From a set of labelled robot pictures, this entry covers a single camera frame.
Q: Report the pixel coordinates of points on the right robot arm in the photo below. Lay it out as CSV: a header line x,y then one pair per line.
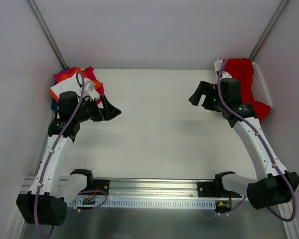
x,y
274,184

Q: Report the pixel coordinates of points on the aluminium mounting rail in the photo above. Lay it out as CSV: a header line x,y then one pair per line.
x,y
131,188

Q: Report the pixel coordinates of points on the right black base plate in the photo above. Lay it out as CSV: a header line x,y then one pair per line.
x,y
205,189

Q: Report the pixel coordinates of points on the left metal frame post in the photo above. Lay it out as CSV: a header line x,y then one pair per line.
x,y
45,29

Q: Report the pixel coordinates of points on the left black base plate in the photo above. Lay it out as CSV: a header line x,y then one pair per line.
x,y
100,185

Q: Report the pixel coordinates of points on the red t shirt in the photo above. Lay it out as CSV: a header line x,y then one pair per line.
x,y
243,70

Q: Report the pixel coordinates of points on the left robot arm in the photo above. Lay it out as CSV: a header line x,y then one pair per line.
x,y
46,201

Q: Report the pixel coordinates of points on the blue folded t shirt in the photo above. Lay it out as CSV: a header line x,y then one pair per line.
x,y
54,104

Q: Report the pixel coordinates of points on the pink folded t shirt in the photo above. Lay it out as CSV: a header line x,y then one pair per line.
x,y
74,71

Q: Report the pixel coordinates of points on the white plastic basket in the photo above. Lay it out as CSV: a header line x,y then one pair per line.
x,y
259,86

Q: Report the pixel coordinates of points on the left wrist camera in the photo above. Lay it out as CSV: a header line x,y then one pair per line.
x,y
89,90

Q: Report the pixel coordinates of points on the white folded t shirt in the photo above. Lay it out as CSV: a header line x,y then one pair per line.
x,y
69,84

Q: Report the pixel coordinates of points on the orange folded t shirt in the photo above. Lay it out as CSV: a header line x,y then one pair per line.
x,y
89,79

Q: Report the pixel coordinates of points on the white slotted cable duct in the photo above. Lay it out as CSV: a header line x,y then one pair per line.
x,y
83,202

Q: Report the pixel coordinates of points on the metal frame post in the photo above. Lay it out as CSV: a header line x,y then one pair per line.
x,y
45,29
269,27

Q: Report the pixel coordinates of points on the right metal frame post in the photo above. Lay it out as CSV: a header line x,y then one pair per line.
x,y
269,27

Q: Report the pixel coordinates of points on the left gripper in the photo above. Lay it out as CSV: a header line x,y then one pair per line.
x,y
102,109

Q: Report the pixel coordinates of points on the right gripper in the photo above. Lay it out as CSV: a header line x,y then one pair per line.
x,y
210,97

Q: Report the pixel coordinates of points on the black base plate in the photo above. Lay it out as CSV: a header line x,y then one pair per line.
x,y
100,185
205,189

